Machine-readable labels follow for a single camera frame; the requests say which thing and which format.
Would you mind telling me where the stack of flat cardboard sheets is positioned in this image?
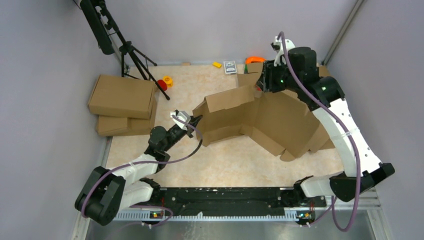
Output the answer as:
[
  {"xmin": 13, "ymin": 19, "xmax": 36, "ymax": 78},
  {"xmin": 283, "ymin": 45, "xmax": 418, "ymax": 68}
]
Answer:
[{"xmin": 236, "ymin": 61, "xmax": 332, "ymax": 100}]

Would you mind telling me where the small yellow block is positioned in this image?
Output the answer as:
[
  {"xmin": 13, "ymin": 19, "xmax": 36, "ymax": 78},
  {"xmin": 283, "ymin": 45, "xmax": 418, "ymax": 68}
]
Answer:
[{"xmin": 212, "ymin": 61, "xmax": 222, "ymax": 69}]

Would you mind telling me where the blue playing card deck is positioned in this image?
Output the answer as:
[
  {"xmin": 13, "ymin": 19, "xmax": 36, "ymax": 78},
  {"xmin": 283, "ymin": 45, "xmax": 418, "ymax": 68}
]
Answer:
[{"xmin": 223, "ymin": 61, "xmax": 238, "ymax": 75}]

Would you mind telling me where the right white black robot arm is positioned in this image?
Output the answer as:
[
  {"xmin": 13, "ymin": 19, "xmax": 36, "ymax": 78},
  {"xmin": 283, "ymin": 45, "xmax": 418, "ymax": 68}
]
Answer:
[{"xmin": 257, "ymin": 32, "xmax": 395, "ymax": 206}]

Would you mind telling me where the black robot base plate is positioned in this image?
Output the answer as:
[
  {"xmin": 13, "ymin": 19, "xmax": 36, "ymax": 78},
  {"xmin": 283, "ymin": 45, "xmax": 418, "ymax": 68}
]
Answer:
[{"xmin": 143, "ymin": 187, "xmax": 327, "ymax": 217}]

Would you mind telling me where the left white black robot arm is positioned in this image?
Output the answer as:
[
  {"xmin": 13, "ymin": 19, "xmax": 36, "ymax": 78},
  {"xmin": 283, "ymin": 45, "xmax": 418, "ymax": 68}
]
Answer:
[{"xmin": 74, "ymin": 110, "xmax": 203, "ymax": 226}]

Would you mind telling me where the folded brown cardboard box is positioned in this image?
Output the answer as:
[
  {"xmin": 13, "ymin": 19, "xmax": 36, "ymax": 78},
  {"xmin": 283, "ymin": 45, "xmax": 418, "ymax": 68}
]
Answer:
[{"xmin": 88, "ymin": 74, "xmax": 156, "ymax": 120}]

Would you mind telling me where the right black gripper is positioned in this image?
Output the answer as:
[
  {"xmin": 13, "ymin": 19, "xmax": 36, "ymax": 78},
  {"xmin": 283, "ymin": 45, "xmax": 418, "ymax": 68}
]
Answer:
[{"xmin": 256, "ymin": 57, "xmax": 301, "ymax": 93}]

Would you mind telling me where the orange plastic ring toy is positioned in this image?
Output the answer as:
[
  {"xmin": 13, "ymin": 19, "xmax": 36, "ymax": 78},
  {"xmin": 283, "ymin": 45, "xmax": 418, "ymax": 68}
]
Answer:
[{"xmin": 244, "ymin": 56, "xmax": 266, "ymax": 64}]

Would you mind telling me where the black camera tripod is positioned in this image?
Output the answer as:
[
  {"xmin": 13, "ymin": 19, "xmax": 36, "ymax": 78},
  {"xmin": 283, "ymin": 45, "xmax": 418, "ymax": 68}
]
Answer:
[{"xmin": 74, "ymin": 0, "xmax": 171, "ymax": 101}]

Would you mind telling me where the lower folded cardboard box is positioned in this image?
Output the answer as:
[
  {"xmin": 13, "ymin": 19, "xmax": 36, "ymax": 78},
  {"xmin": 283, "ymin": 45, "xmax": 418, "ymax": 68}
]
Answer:
[{"xmin": 95, "ymin": 115, "xmax": 155, "ymax": 137}]

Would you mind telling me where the brown cardboard box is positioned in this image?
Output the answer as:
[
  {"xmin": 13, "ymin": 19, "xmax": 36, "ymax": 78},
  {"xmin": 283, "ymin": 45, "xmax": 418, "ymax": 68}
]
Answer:
[
  {"xmin": 88, "ymin": 74, "xmax": 156, "ymax": 120},
  {"xmin": 192, "ymin": 85, "xmax": 335, "ymax": 162}
]

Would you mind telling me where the red yellow toy spool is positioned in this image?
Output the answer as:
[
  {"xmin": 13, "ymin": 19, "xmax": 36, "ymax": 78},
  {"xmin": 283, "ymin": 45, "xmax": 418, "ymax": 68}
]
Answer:
[{"xmin": 157, "ymin": 75, "xmax": 174, "ymax": 91}]

